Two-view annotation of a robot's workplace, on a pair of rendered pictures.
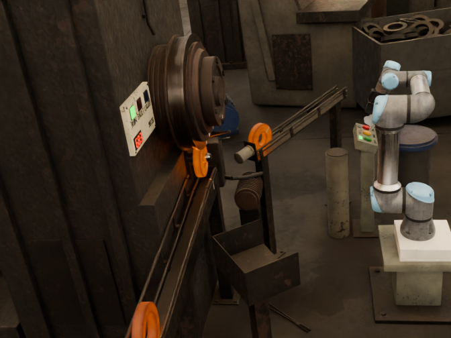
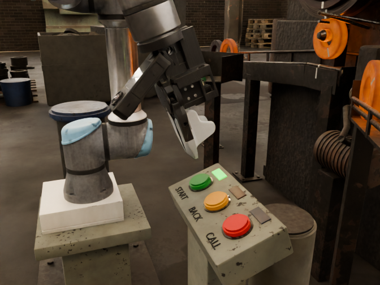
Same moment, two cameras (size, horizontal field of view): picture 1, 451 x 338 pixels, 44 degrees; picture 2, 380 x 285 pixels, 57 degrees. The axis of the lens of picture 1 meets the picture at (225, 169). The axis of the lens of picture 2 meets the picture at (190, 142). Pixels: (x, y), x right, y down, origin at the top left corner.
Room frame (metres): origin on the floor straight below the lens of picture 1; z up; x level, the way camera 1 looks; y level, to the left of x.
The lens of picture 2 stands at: (3.08, -1.07, 0.88)
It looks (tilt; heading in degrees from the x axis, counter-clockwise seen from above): 19 degrees down; 149
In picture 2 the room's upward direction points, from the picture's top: straight up
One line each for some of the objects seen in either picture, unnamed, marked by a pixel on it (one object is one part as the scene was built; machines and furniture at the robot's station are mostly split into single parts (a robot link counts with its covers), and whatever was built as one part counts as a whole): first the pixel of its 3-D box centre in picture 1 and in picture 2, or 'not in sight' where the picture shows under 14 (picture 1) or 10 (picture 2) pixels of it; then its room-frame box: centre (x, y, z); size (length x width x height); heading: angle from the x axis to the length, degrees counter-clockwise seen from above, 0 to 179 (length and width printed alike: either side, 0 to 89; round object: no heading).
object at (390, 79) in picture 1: (393, 79); not in sight; (2.47, -0.84, 0.95); 0.11 x 0.11 x 0.08; 73
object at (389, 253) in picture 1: (417, 247); (91, 215); (2.06, -0.82, 0.28); 0.32 x 0.32 x 0.04; 78
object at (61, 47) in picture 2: not in sight; (94, 67); (-0.67, 0.03, 0.39); 1.03 x 0.83 x 0.79; 81
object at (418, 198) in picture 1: (417, 200); (85, 142); (2.06, -0.82, 0.53); 0.13 x 0.12 x 0.14; 73
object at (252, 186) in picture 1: (253, 223); (340, 214); (2.46, -0.11, 0.27); 0.22 x 0.13 x 0.53; 167
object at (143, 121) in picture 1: (139, 117); not in sight; (1.86, 0.28, 1.15); 0.26 x 0.02 x 0.18; 167
